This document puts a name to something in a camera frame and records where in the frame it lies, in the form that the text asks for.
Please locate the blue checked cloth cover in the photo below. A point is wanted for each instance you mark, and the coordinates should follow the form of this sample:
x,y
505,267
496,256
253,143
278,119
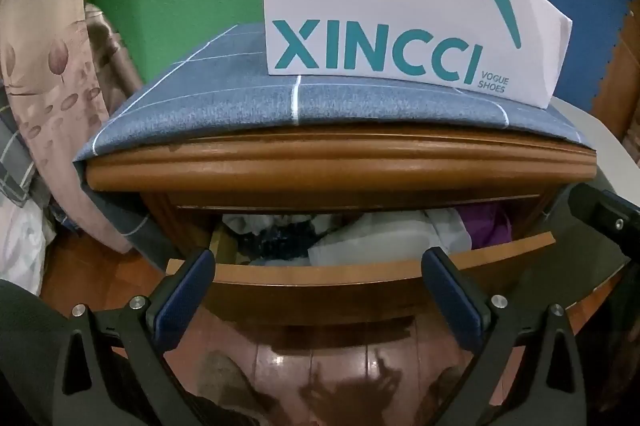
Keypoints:
x,y
224,86

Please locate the floral pink pillow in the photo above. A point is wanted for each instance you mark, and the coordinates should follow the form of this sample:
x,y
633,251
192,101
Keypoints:
x,y
55,96

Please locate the white XINCCI shoe box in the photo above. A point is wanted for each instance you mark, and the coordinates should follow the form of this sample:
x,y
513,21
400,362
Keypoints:
x,y
510,49

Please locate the white folded underwear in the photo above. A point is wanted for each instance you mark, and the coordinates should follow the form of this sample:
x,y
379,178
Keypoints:
x,y
392,236

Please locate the wooden drawer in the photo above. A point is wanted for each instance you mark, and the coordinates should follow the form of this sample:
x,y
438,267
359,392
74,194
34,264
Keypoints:
x,y
310,296

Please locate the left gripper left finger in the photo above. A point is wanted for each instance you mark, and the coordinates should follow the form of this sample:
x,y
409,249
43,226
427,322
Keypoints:
x,y
112,368

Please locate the purple bra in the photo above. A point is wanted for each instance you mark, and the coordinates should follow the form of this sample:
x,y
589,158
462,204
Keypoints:
x,y
487,224

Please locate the grey plaid bedding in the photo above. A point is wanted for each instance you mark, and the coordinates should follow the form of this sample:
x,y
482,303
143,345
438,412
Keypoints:
x,y
17,166

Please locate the white floral bedsheet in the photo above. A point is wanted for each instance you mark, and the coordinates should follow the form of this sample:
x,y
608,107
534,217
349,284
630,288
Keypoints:
x,y
25,234

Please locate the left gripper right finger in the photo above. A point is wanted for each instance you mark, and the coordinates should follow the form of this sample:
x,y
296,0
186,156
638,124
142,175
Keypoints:
x,y
525,368

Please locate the dark navy lace underwear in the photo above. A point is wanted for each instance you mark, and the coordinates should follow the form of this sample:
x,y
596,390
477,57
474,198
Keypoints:
x,y
279,242

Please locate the light blue underwear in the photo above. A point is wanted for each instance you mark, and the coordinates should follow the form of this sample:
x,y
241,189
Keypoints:
x,y
292,262

